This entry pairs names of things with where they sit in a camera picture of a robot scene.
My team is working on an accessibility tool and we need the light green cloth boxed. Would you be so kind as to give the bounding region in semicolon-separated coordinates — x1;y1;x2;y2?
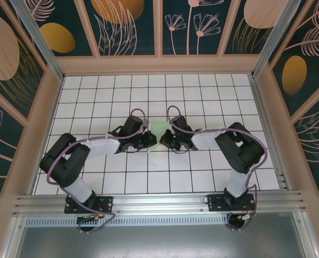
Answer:
148;120;172;154

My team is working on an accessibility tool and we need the slotted grey cable duct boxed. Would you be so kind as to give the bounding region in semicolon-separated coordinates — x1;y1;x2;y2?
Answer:
25;217;230;226

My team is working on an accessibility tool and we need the aluminium corner post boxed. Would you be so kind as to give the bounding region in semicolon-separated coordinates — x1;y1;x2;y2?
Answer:
9;0;66;81
250;0;300;78

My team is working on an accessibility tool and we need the aluminium side rail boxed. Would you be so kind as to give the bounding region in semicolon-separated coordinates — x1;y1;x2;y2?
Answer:
249;76;293;190

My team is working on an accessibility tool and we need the long aluminium mounting rail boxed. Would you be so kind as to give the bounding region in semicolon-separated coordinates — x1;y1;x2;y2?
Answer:
13;190;309;216

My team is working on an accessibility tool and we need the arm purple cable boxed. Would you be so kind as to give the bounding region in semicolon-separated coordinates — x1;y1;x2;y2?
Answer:
46;108;151;235
166;105;269;232

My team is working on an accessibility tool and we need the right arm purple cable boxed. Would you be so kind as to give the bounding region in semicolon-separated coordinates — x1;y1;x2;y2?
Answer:
166;105;269;232

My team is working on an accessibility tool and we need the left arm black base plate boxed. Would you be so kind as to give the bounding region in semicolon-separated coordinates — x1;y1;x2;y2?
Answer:
64;193;114;214

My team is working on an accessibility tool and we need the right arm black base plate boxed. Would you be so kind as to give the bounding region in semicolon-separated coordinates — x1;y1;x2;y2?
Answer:
207;192;256;213

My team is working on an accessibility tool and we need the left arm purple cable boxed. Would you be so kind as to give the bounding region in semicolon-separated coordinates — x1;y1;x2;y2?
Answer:
46;108;151;235

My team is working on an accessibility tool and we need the grey metal panel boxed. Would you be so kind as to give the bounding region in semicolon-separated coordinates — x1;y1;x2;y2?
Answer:
14;225;310;258

